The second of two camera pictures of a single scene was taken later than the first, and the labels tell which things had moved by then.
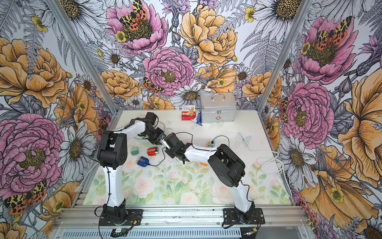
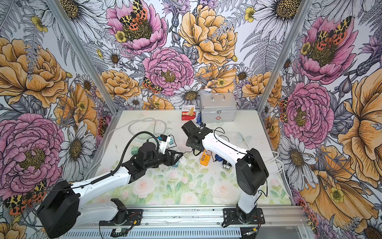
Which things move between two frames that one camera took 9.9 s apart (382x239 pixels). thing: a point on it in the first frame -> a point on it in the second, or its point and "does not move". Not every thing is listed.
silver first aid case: (220, 107) does not move
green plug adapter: (135, 151) does not move
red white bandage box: (188, 112) does not move
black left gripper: (155, 141) -> (172, 162)
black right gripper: (167, 152) -> (188, 144)
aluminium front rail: (182, 216) does not move
